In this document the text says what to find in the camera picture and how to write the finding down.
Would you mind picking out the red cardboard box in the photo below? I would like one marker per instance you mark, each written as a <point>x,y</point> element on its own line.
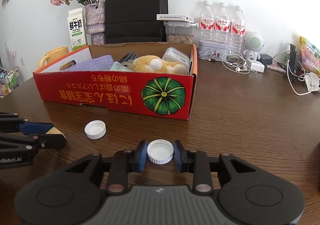
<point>153,94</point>

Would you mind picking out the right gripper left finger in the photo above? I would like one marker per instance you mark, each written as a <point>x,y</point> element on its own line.
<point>123,163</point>

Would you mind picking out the black paper bag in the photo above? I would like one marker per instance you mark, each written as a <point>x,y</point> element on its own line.
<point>134,21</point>

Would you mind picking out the clear cotton swab box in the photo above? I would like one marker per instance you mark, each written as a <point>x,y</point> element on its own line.
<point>174,55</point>

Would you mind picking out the water bottle middle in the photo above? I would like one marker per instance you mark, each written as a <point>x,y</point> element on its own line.
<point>222,24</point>

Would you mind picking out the milk carton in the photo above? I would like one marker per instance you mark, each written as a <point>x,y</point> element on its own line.
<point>76,23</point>

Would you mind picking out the white tissue wad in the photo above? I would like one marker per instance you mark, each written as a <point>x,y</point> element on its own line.
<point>118,67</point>

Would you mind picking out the white robot speaker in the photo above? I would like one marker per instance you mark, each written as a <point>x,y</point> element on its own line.
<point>254,43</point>

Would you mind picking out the purple ceramic vase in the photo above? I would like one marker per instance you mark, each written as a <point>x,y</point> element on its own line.
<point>95,22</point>

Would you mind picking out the yellow white plush toy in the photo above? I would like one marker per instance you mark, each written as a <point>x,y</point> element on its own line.
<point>154,64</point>

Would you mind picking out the clear jar of seeds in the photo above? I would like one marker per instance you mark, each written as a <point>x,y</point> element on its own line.
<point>180,32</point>

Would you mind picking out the snack bag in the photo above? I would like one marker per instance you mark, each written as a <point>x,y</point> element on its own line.
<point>309,56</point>

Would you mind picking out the water bottle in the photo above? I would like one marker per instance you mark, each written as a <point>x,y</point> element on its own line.
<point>222,24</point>
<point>207,22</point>
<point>238,26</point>

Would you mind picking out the water bottle right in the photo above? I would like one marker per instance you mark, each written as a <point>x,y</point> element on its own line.
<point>238,26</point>

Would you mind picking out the water bottle left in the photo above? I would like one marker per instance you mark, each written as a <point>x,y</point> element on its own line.
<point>207,22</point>

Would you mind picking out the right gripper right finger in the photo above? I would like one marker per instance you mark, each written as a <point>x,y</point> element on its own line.
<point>197,163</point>

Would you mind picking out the medium white bottle cap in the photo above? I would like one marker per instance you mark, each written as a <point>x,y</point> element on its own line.
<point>95,129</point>

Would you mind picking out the large white bottle cap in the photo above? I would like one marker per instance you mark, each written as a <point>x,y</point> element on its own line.
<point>160,151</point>

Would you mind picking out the yellow ceramic mug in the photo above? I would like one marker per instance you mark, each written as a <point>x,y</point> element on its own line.
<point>53,55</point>

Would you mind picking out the decorated tin box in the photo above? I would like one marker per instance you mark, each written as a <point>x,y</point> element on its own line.
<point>212,51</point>

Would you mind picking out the white charger with cable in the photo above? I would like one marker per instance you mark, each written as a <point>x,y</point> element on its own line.
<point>255,66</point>

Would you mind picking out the white flat box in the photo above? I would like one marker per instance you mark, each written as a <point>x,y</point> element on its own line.
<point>175,17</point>

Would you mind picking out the purple cloth pouch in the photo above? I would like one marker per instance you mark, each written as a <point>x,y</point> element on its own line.
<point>103,63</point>

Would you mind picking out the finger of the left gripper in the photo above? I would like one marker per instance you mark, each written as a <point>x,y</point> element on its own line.
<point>12,123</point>
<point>11,142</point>

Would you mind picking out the small beige wooden block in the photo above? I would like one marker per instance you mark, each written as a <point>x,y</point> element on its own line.
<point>54,132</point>

